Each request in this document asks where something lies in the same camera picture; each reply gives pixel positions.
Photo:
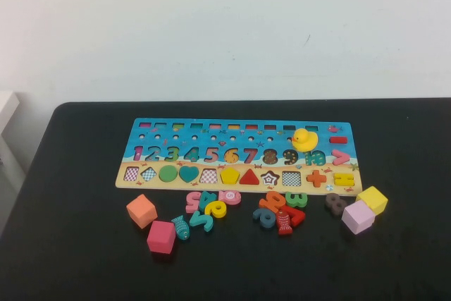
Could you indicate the teal heart piece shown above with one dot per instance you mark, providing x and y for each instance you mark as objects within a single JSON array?
[{"x": 189, "y": 173}]

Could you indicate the red number seven piece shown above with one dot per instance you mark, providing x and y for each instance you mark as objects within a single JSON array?
[{"x": 298, "y": 216}]

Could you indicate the yellow pentagon piece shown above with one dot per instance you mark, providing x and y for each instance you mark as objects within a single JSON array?
[{"x": 230, "y": 176}]

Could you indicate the colourful number puzzle board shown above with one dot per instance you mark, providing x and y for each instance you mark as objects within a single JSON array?
[{"x": 246, "y": 137}]

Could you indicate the red wooden fish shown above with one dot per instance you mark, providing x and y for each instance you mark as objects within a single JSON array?
[{"x": 283, "y": 222}]

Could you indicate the orange plus sign piece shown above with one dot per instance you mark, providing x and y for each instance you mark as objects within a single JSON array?
[{"x": 316, "y": 178}]

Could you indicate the pink number five piece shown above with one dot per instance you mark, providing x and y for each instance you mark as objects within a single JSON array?
[{"x": 192, "y": 204}]

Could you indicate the yellow wooden cube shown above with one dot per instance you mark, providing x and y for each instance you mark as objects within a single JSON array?
[{"x": 372, "y": 199}]

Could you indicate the teal number two piece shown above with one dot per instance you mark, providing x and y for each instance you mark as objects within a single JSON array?
[{"x": 204, "y": 222}]

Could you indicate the green number three piece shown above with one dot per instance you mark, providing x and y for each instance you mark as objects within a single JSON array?
[{"x": 297, "y": 199}]

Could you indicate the teal wooden fish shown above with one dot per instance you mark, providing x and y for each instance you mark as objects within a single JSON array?
[{"x": 181, "y": 227}]

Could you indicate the white side furniture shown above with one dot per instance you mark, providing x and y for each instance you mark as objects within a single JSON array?
[{"x": 7, "y": 103}]

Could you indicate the magenta wooden cube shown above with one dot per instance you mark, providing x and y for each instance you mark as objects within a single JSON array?
[{"x": 161, "y": 237}]

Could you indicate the green circle piece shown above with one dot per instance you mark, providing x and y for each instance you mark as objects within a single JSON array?
[{"x": 167, "y": 174}]

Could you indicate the pink wooden fish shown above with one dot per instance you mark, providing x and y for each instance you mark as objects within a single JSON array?
[{"x": 229, "y": 196}]

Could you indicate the pink greater-than sign piece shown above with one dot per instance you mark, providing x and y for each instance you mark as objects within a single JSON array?
[{"x": 339, "y": 157}]

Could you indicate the yellow rubber duck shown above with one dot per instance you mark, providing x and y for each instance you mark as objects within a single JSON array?
[{"x": 304, "y": 140}]

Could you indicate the red minus sign piece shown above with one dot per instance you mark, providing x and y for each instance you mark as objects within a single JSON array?
[{"x": 338, "y": 140}]

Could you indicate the lilac wooden cube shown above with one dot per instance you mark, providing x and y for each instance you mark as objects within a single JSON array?
[{"x": 356, "y": 217}]

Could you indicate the blue number nine piece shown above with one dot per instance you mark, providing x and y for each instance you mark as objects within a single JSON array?
[{"x": 265, "y": 221}]

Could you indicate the yellow equals sign piece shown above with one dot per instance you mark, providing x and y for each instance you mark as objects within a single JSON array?
[{"x": 343, "y": 179}]

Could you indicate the yellow number six piece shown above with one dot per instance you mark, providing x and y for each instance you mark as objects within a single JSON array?
[{"x": 217, "y": 209}]

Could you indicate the brown number eight piece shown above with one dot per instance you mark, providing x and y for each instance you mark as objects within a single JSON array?
[{"x": 334, "y": 204}]

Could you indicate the red triangle piece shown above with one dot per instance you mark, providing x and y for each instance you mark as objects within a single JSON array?
[{"x": 250, "y": 178}]

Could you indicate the orange number four piece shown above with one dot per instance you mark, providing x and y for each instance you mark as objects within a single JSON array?
[{"x": 272, "y": 201}]

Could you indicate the teal number four piece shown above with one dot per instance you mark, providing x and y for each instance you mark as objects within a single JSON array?
[{"x": 206, "y": 200}]

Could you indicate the orange wooden cube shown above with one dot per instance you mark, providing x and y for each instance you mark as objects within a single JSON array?
[{"x": 141, "y": 211}]

